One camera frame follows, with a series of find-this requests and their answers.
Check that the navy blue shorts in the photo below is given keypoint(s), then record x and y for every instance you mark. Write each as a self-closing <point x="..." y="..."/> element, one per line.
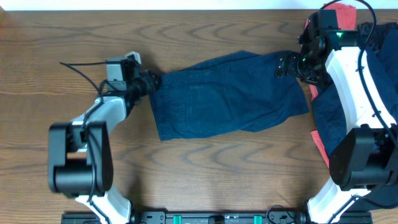
<point x="234" y="92"/>

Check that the red cloth garment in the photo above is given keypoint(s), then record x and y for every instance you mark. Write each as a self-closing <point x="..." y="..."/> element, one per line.
<point x="346" y="17"/>

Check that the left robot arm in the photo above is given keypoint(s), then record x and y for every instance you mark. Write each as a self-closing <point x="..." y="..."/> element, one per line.
<point x="80" y="165"/>

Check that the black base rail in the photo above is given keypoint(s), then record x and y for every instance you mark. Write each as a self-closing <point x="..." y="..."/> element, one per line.
<point x="273" y="215"/>

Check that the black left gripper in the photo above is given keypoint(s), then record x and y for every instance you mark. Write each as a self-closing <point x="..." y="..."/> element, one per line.
<point x="147" y="83"/>

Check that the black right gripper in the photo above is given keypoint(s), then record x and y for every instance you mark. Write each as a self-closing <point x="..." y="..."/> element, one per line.
<point x="293" y="58"/>

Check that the navy garment pile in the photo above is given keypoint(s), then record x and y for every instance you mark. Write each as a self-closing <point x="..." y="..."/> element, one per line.
<point x="328" y="112"/>

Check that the black patterned garment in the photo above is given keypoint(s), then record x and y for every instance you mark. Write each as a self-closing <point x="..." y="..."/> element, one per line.
<point x="378" y="36"/>

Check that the black garment bottom right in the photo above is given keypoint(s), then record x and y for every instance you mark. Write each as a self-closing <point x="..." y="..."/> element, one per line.
<point x="386" y="196"/>

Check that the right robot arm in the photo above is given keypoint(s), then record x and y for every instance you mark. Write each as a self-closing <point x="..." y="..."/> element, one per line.
<point x="365" y="160"/>

